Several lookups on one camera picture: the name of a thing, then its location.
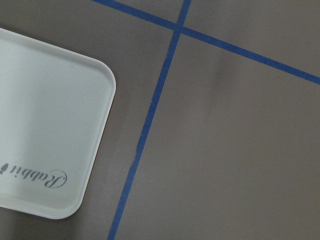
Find white rectangular plastic tray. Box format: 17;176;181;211
0;29;116;220

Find blue tape grid lines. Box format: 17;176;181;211
105;0;320;240

